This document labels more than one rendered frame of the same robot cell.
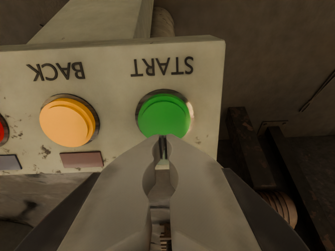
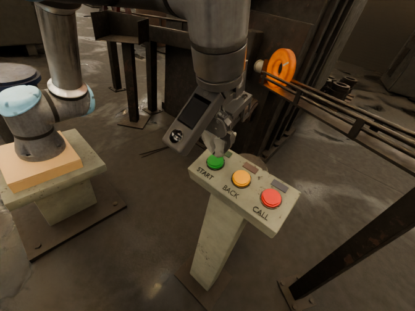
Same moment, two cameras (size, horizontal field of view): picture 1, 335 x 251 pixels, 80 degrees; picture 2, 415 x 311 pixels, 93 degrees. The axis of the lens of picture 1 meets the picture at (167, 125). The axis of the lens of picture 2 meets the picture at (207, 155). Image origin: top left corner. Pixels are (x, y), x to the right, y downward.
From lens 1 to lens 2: 0.34 m
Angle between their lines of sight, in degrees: 26
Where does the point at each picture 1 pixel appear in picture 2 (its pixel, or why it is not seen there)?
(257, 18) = (169, 201)
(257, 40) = (176, 192)
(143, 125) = (220, 163)
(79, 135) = (240, 172)
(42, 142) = (257, 181)
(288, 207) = not seen: hidden behind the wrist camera
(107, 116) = (230, 173)
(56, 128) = (244, 178)
